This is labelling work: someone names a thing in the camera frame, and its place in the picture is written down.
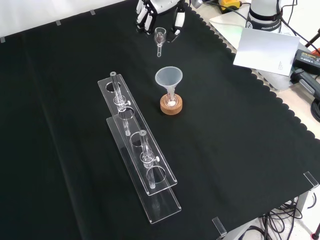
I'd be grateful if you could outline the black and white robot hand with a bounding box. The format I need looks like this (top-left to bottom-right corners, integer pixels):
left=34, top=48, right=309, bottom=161
left=135, top=0, right=187, bottom=43

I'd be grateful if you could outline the translucent plastic funnel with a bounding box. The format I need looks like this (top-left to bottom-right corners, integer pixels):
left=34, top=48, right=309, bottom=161
left=154, top=65, right=184, bottom=101

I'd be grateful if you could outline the clear acrylic funnel stand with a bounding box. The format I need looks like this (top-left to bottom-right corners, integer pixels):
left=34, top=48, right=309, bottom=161
left=96, top=71, right=182, bottom=225

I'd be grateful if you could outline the pale board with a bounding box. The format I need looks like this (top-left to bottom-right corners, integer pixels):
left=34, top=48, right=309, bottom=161
left=208, top=9, right=299, bottom=92

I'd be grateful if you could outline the yellow stop button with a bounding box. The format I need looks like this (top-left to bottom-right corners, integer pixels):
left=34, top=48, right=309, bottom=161
left=218, top=0, right=244, bottom=15

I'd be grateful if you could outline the glass round-bottom flask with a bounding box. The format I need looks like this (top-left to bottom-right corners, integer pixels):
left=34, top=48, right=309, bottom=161
left=163, top=90, right=180, bottom=109

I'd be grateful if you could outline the white paper sheet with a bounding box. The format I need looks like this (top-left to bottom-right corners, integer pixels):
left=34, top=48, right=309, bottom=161
left=232, top=26, right=301, bottom=77

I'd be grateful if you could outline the black cloth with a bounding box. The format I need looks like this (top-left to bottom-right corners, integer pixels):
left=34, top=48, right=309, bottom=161
left=0, top=0, right=320, bottom=240

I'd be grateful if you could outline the black power adapter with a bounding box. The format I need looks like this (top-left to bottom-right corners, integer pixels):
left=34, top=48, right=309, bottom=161
left=292, top=48, right=320, bottom=75

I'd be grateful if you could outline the clear plastic cloth clip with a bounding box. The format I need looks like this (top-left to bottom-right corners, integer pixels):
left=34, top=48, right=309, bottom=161
left=211, top=216, right=228, bottom=239
left=303, top=171, right=320, bottom=189

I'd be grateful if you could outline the black stop button cable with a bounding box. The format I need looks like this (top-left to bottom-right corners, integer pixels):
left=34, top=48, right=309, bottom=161
left=204, top=0, right=251, bottom=21

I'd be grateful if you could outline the cork ring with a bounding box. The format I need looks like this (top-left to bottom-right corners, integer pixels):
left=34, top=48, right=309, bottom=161
left=159, top=94, right=185, bottom=116

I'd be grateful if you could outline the black clamp handle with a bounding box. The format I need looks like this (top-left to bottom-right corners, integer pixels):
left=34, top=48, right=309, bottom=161
left=290, top=68, right=320, bottom=98

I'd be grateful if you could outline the black cable bundle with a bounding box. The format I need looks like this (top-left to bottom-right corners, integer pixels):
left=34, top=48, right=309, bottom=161
left=246, top=196, right=320, bottom=240

